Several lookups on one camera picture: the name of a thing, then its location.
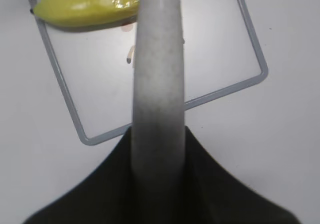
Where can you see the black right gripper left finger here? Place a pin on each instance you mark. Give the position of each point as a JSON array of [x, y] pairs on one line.
[[106, 196]]

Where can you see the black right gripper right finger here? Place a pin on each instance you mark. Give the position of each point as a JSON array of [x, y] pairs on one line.
[[211, 195]]

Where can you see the white-handled kitchen knife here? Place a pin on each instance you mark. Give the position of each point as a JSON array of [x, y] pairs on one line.
[[158, 112]]

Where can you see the yellow plastic banana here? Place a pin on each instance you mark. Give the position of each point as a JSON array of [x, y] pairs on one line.
[[84, 13]]

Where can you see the white grey-rimmed cutting board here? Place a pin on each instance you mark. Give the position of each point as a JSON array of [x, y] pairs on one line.
[[94, 66]]

